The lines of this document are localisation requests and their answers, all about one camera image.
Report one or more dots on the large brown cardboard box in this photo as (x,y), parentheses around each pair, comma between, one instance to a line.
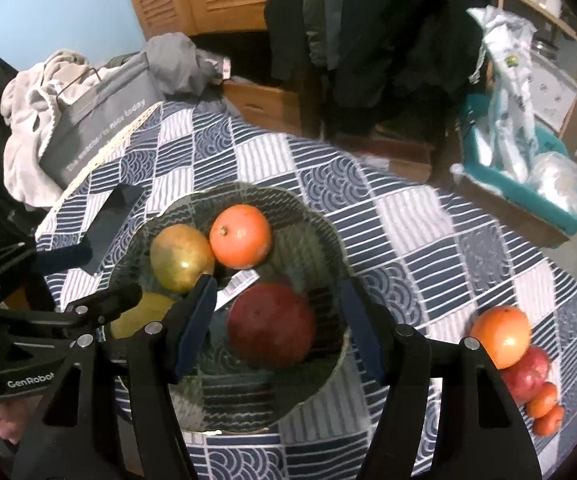
(508,215)

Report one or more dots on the large orange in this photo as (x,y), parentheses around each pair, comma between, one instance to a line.
(502,329)

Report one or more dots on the steel steamer pot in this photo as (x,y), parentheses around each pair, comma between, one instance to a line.
(546,47)

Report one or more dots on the dark red apple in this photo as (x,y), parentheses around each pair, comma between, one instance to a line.
(271,325)

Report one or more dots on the grey crumpled clothing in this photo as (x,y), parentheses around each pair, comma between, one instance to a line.
(173,60)

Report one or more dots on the beige fleece blanket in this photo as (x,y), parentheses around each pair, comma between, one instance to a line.
(23,160)

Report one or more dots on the teal plastic basket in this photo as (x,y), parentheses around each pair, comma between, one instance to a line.
(483,160)

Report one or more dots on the grey blue jacket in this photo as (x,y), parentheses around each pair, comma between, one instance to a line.
(323,10)

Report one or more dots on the small tangerine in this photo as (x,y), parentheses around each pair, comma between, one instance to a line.
(548,421)
(542,400)

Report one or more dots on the black jacket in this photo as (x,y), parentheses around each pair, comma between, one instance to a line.
(286,20)

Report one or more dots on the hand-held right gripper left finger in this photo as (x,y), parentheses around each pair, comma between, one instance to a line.
(193,325)

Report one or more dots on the wooden drawer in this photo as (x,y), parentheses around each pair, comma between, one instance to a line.
(263,105)

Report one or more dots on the black hooded coat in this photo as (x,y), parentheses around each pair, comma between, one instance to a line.
(393,35)

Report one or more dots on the grey tote bag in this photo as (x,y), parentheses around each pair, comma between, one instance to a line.
(98,120)

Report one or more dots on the bright red apple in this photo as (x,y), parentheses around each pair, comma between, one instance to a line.
(528,372)

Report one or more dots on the medium orange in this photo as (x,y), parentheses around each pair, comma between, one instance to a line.
(241,242)

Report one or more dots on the clear plastic bag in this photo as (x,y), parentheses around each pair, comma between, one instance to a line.
(563,180)

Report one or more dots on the blue white patterned tablecloth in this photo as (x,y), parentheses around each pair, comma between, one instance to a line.
(393,220)

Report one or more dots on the clear glass bowl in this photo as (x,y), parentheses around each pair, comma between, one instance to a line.
(313,240)

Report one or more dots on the white patterned storage drawer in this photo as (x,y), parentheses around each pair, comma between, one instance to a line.
(548,95)

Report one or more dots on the wooden shelf unit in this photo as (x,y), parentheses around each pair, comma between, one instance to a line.
(568,25)

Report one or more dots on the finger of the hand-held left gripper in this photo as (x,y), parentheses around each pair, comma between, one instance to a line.
(63,257)
(93,305)

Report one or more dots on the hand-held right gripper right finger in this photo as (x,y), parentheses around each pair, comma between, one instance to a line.
(363,330)

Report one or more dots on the white printed rice bag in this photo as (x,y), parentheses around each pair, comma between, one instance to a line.
(508,100)

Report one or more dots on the yellow pear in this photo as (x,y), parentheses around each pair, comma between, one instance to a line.
(141,312)

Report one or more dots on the green apple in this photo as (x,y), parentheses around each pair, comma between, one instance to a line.
(181,258)

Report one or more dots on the small cardboard box red contents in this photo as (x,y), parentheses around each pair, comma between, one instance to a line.
(398,152)

